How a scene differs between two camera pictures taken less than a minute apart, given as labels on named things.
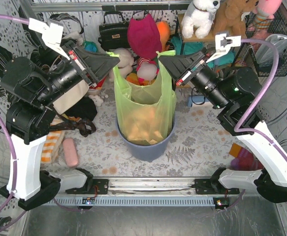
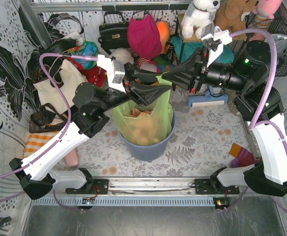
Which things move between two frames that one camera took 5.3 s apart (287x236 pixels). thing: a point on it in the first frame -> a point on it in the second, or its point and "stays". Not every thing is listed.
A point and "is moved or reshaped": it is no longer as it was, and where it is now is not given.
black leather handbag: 113,35 stays
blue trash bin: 148,153 stays
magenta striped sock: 244,160 stays
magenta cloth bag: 143,37 stays
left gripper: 81,66 -> 126,80
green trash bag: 145,113 is moved or reshaped
